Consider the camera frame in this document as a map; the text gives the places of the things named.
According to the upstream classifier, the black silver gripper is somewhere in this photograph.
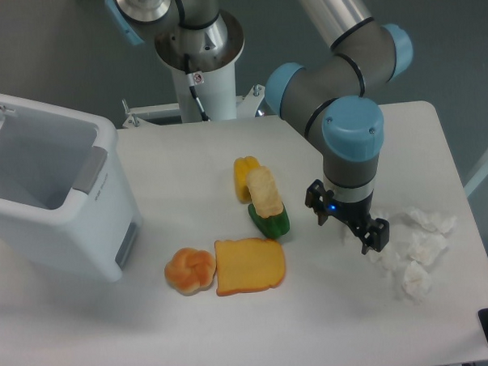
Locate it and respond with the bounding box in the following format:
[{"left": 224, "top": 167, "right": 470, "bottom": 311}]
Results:
[{"left": 304, "top": 177, "right": 390, "bottom": 254}]

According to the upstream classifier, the crumpled white tissue middle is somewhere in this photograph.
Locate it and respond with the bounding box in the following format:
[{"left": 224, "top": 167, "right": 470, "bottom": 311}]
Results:
[{"left": 407, "top": 232, "right": 448, "bottom": 266}]

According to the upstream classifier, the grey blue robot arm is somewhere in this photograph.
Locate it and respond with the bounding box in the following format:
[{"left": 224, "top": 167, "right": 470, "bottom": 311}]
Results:
[{"left": 105, "top": 0, "right": 414, "bottom": 252}]

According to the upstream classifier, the green bell pepper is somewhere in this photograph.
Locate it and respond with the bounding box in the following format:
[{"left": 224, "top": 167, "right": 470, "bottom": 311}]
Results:
[{"left": 248, "top": 203, "right": 291, "bottom": 240}]

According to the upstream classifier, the crumpled white tissue bottom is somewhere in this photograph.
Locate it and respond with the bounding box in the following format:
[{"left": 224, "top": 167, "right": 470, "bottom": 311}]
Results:
[{"left": 394, "top": 261, "right": 432, "bottom": 304}]

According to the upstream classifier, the square toast bread slice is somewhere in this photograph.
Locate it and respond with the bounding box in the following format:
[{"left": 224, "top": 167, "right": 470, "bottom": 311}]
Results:
[{"left": 214, "top": 237, "right": 286, "bottom": 296}]

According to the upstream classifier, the crumpled white tissue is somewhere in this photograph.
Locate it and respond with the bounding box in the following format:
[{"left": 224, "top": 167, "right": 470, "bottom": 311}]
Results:
[
  {"left": 407, "top": 232, "right": 448, "bottom": 266},
  {"left": 403, "top": 206, "right": 458, "bottom": 235},
  {"left": 394, "top": 261, "right": 432, "bottom": 304}
]

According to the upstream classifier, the crumpled white tissue top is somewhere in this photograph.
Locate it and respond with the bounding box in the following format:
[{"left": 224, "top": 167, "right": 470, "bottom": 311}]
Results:
[{"left": 403, "top": 206, "right": 458, "bottom": 235}]

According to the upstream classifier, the yellow bell pepper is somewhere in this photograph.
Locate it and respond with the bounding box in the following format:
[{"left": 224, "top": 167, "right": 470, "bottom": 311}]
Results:
[{"left": 233, "top": 156, "right": 261, "bottom": 203}]

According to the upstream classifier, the white open trash bin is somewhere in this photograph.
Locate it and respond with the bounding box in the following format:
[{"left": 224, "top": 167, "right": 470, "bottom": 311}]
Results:
[{"left": 0, "top": 94, "right": 142, "bottom": 282}]

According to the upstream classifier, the round knotted bread roll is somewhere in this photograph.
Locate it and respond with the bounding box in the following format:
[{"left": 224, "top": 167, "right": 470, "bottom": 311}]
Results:
[{"left": 164, "top": 248, "right": 216, "bottom": 296}]

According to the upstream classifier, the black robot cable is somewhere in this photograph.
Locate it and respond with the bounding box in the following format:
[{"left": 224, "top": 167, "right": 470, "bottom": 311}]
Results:
[{"left": 182, "top": 53, "right": 212, "bottom": 123}]

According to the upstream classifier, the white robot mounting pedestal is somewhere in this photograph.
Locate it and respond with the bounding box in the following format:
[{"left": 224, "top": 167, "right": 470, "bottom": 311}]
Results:
[{"left": 117, "top": 7, "right": 266, "bottom": 129}]

